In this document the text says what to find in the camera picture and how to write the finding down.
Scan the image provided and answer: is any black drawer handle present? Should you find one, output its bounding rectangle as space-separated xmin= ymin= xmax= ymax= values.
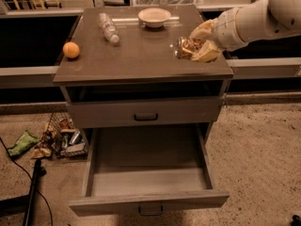
xmin=134 ymin=113 xmax=158 ymax=121
xmin=138 ymin=205 xmax=164 ymax=217

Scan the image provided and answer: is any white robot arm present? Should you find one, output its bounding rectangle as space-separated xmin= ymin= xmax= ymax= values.
xmin=189 ymin=0 xmax=301 ymax=62

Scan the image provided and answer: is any orange ball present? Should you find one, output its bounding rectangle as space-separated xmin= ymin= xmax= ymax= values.
xmin=63 ymin=41 xmax=80 ymax=59

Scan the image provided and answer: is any black cable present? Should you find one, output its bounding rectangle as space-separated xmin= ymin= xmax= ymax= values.
xmin=0 ymin=137 xmax=55 ymax=226

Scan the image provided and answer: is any black lower drawer handle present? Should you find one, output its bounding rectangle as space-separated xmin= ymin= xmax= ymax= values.
xmin=138 ymin=205 xmax=164 ymax=217

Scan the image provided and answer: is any clear plastic water bottle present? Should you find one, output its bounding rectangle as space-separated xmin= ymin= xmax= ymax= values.
xmin=97 ymin=13 xmax=119 ymax=45

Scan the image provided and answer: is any black stand leg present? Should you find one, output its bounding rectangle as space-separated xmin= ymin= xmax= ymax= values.
xmin=0 ymin=159 xmax=43 ymax=226

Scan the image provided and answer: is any white ceramic bowl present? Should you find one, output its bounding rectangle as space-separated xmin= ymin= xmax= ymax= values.
xmin=138 ymin=8 xmax=171 ymax=28

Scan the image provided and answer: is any grey drawer cabinet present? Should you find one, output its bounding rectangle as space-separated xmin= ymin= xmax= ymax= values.
xmin=54 ymin=6 xmax=233 ymax=135

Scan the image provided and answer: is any crumpled yellow snack wrapper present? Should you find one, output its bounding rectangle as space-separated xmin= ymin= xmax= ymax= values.
xmin=31 ymin=148 xmax=52 ymax=159

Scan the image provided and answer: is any closed grey middle drawer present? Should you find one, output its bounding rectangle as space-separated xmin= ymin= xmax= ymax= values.
xmin=67 ymin=97 xmax=223 ymax=128

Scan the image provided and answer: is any green chip bag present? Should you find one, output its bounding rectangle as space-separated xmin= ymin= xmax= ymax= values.
xmin=8 ymin=130 xmax=39 ymax=157

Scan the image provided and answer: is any open grey bottom drawer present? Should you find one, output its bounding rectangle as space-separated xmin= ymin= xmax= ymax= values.
xmin=70 ymin=124 xmax=229 ymax=217

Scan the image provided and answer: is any orange soda can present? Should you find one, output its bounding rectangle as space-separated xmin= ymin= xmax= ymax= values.
xmin=174 ymin=37 xmax=202 ymax=59

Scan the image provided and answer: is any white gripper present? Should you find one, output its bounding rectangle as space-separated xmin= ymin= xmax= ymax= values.
xmin=189 ymin=8 xmax=247 ymax=62

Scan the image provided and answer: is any wire basket with trash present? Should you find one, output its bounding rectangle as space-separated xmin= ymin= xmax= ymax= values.
xmin=46 ymin=112 xmax=87 ymax=158

